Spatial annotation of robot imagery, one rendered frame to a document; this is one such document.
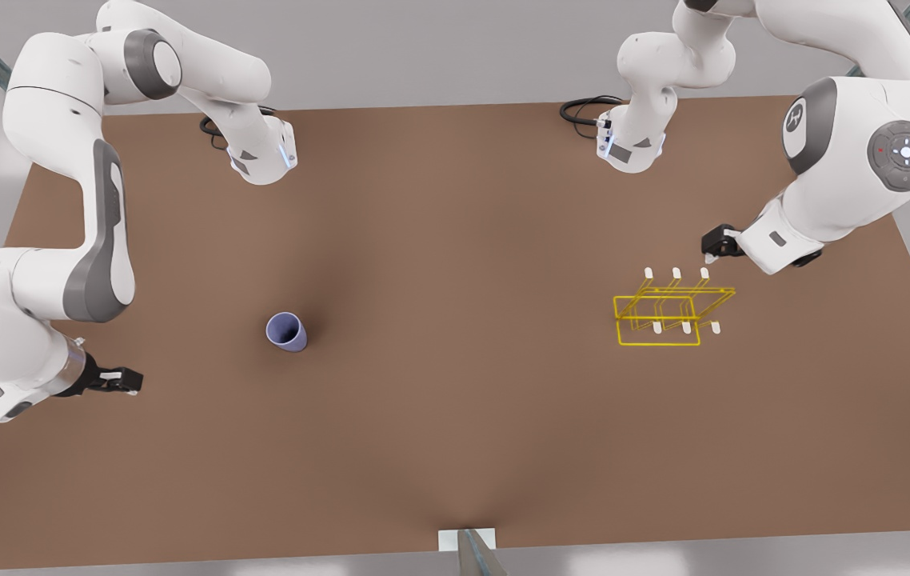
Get yellow wire cup holder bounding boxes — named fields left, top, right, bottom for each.
left=613, top=267, right=737, bottom=347

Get purple cup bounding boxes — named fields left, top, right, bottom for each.
left=265, top=312, right=309, bottom=353

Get black cable loop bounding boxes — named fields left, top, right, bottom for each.
left=199, top=106, right=278, bottom=151
left=560, top=95, right=625, bottom=140

